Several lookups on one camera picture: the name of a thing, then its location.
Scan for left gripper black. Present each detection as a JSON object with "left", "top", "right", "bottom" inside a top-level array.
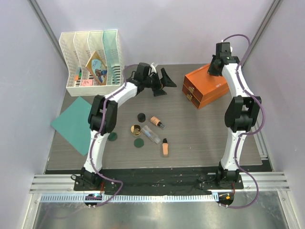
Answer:
[{"left": 144, "top": 69, "right": 177, "bottom": 97}]

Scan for round BB cream bottle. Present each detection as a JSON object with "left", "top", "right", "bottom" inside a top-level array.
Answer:
[{"left": 150, "top": 116, "right": 165, "bottom": 129}]

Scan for clear tube bottle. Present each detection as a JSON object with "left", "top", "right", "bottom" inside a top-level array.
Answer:
[{"left": 142, "top": 125, "right": 161, "bottom": 144}]

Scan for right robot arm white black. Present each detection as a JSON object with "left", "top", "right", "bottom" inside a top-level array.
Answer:
[{"left": 208, "top": 42, "right": 262, "bottom": 188}]

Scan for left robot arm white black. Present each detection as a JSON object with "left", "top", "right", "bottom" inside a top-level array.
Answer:
[{"left": 71, "top": 62, "right": 177, "bottom": 191}]

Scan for orange drawer box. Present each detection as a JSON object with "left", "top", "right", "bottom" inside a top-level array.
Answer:
[{"left": 182, "top": 64, "right": 229, "bottom": 109}]

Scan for black round cap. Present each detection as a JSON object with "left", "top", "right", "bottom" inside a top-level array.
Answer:
[{"left": 137, "top": 113, "right": 146, "bottom": 123}]

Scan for gold compact jar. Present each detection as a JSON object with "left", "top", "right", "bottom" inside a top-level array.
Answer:
[{"left": 131, "top": 125, "right": 142, "bottom": 137}]

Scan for dark green round lid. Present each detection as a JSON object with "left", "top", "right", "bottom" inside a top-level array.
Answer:
[{"left": 133, "top": 138, "right": 144, "bottom": 148}]

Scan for teal folder in organizer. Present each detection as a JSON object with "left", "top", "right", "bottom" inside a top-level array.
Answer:
[{"left": 102, "top": 30, "right": 121, "bottom": 85}]

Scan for illustrated book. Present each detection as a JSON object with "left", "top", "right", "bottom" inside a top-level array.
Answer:
[{"left": 85, "top": 51, "right": 108, "bottom": 85}]

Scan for dark green round disc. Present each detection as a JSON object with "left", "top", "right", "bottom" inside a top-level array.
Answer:
[{"left": 108, "top": 132, "right": 118, "bottom": 141}]

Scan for white mesh file organizer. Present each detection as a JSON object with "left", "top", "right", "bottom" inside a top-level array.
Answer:
[{"left": 59, "top": 30, "right": 125, "bottom": 96}]

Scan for pink sticky note pad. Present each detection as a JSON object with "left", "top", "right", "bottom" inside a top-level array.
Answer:
[{"left": 81, "top": 79, "right": 94, "bottom": 87}]

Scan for orange green markers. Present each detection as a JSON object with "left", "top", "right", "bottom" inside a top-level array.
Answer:
[{"left": 74, "top": 67, "right": 82, "bottom": 81}]

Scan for teal cutting mat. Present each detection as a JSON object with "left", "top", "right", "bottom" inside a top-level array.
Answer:
[{"left": 51, "top": 97, "right": 92, "bottom": 156}]

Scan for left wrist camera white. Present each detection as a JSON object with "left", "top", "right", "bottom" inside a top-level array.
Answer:
[{"left": 150, "top": 63, "right": 157, "bottom": 73}]

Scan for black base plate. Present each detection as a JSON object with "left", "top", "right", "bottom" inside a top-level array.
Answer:
[{"left": 71, "top": 167, "right": 244, "bottom": 192}]

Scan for aluminium rail frame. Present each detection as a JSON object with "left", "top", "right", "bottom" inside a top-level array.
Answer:
[{"left": 23, "top": 170, "right": 301, "bottom": 229}]

